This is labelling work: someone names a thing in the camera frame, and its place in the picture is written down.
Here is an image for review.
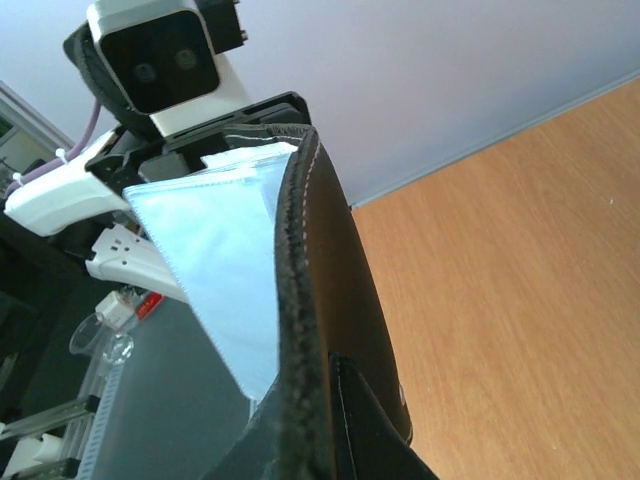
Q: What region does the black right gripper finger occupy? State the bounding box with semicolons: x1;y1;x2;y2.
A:
329;354;437;480

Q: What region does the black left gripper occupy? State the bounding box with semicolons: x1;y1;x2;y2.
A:
85;92;311;185

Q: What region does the black leather card holder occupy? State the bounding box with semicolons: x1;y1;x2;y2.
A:
122;122;441;480

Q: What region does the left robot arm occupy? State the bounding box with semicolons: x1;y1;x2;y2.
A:
4;1;311;300

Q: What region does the clear plastic cup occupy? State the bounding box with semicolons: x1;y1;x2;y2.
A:
68;313;134;366

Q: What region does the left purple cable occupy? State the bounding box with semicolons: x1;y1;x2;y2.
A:
4;97;104;194

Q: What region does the grey slotted cable duct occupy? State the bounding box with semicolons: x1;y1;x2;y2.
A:
76;365;124;480

